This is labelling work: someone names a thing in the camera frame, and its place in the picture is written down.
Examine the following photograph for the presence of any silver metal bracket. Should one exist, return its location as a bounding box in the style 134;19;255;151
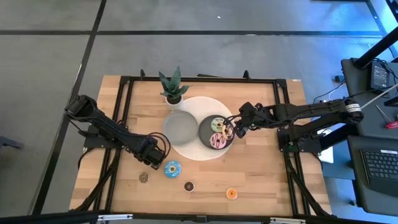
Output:
269;217;307;224
97;213;134;222

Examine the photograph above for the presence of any light grey plate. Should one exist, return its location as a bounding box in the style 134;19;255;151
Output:
162;110;199;146

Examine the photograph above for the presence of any round white placemat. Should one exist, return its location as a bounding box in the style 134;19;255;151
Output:
169;95;234;162

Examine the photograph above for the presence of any large blue donut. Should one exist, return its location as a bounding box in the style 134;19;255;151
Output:
164;160;182;180

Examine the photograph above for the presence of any dark grey floor object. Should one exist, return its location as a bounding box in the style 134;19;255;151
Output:
0;136;24;150

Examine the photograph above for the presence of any black laptop keyboard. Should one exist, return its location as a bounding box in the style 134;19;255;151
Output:
360;148;398;197

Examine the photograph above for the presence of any large pink donut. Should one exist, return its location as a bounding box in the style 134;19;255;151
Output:
209;132;228;150

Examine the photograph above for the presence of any black aluminium table frame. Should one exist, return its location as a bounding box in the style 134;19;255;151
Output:
70;68;336;218

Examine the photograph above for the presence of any large mint green donut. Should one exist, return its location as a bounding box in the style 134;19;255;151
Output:
210;117;226;134

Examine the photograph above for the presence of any dark grey side desk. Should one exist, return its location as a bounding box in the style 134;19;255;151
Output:
341;57;398;215

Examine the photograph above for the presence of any black power adapter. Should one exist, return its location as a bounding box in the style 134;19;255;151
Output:
370;61;389;91

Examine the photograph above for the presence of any large chocolate donut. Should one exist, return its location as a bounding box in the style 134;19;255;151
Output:
221;122;235;141

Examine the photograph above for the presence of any black rig crossbar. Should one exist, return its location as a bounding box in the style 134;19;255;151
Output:
0;210;398;224

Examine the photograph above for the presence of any black slanted pole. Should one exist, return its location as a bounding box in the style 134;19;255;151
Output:
354;26;398;69

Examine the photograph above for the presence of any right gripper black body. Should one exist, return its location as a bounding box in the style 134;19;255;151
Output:
238;101;266;129

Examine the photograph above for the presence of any green plant in white pot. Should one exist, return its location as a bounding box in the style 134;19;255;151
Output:
158;65;191;112

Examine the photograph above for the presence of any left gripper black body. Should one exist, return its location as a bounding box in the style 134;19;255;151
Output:
135;136;167;170

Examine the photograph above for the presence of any red handled screwdriver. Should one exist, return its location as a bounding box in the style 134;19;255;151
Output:
375;105;398;129

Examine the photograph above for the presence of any dark grey plate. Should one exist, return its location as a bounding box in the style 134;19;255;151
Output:
198;114;236;150

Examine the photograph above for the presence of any white cable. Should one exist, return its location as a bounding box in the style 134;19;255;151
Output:
359;83;398;110

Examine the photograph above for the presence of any white paper sheet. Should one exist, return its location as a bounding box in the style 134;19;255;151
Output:
318;147;335;164

